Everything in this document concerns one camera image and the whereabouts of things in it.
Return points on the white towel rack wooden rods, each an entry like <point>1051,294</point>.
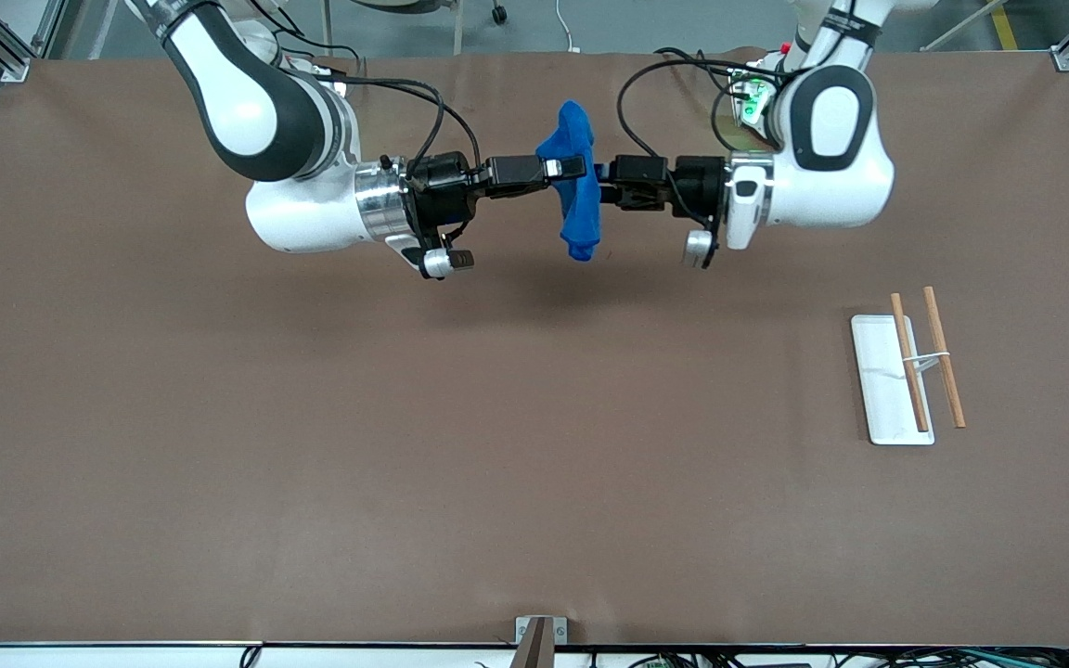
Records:
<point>887,408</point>

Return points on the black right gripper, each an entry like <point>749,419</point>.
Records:
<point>442,186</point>

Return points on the small metal table bracket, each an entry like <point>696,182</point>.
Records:
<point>560,631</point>

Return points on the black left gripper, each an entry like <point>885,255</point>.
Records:
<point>700,186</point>

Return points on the blue microfibre towel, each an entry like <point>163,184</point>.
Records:
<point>579,204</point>

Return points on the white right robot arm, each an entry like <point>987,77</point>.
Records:
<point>247,111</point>

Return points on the brown camera pole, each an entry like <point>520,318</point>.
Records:
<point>534,649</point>

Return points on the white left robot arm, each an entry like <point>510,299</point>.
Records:
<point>831,186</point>

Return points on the brown table cover sheet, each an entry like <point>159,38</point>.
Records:
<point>534,417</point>

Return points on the office chair base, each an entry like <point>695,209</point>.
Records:
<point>458,28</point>

